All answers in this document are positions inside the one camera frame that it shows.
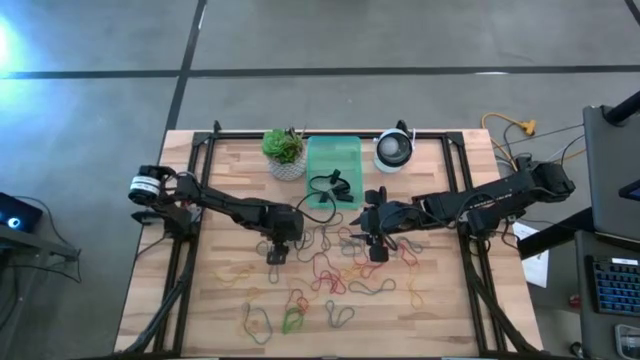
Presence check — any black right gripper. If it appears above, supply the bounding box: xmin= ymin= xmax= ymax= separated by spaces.
xmin=349 ymin=187 xmax=401 ymax=264

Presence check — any dark purple rubber band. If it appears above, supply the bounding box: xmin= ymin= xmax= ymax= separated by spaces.
xmin=299 ymin=212 xmax=346 ymax=239
xmin=308 ymin=174 xmax=337 ymax=196

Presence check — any green rubber band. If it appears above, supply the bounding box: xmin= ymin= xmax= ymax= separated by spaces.
xmin=281 ymin=305 xmax=307 ymax=335

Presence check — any teal translucent plastic bin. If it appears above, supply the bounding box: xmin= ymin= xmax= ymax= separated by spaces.
xmin=305 ymin=135 xmax=365 ymax=211

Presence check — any white spotlight lamp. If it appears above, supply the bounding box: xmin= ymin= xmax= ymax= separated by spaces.
xmin=372 ymin=127 xmax=417 ymax=175

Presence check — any succulent in triangle-patterned pot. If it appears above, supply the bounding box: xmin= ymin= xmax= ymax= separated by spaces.
xmin=260 ymin=126 xmax=308 ymax=182

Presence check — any white paper sheet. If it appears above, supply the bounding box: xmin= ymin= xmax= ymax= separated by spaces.
xmin=512 ymin=221 xmax=550 ymax=290

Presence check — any grey desk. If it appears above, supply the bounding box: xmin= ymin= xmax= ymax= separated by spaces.
xmin=574 ymin=229 xmax=640 ymax=360

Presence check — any black box with blue light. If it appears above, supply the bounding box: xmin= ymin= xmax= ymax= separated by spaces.
xmin=0 ymin=192 xmax=44 ymax=234

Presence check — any black keyboard with blue keys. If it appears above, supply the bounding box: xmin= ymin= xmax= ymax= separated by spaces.
xmin=591 ymin=254 xmax=640 ymax=316

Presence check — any black stand pole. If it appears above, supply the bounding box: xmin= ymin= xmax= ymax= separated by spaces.
xmin=602 ymin=89 xmax=640 ymax=126

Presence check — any grey handheld device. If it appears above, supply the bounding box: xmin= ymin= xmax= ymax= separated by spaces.
xmin=613 ymin=323 xmax=640 ymax=359

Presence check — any black left wrist camera cable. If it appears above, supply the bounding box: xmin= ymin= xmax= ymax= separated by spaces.
xmin=293 ymin=191 xmax=337 ymax=225

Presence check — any black aluminium table frame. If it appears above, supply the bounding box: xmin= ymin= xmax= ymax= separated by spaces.
xmin=117 ymin=119 xmax=546 ymax=360

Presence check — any yellow extension cord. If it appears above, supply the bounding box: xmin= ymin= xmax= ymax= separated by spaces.
xmin=480 ymin=112 xmax=586 ymax=174

